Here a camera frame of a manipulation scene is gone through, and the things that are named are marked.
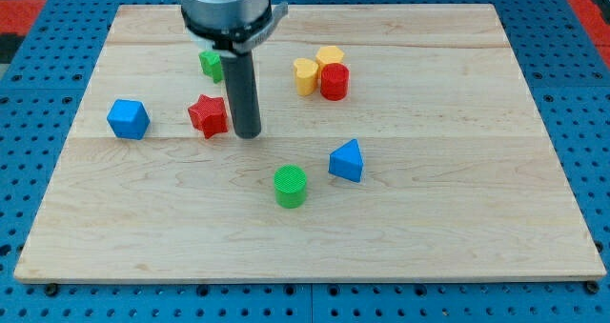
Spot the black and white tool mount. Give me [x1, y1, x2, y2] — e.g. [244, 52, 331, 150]
[181, 2, 289, 57]

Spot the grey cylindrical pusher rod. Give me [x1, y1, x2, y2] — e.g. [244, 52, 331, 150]
[220, 52, 261, 139]

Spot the red star block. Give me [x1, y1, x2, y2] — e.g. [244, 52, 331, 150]
[188, 94, 228, 139]

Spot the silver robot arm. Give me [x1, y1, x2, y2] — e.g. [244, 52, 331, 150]
[175, 0, 289, 139]

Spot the yellow heart block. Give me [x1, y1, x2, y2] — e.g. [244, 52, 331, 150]
[293, 58, 318, 96]

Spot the green cube block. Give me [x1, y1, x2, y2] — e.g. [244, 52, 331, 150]
[198, 50, 224, 83]

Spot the yellow hexagon block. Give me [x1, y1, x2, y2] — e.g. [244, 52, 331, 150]
[315, 46, 345, 75]

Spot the red cylinder block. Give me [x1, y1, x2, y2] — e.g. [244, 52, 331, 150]
[320, 63, 350, 101]

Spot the green cylinder block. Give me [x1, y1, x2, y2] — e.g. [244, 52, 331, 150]
[274, 164, 307, 209]

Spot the blue hexagon block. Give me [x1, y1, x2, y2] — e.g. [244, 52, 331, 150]
[107, 99, 150, 140]

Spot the blue triangle block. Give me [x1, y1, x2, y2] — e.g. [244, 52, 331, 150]
[328, 139, 364, 183]

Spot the light wooden board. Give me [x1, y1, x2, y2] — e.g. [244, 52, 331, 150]
[14, 4, 606, 284]

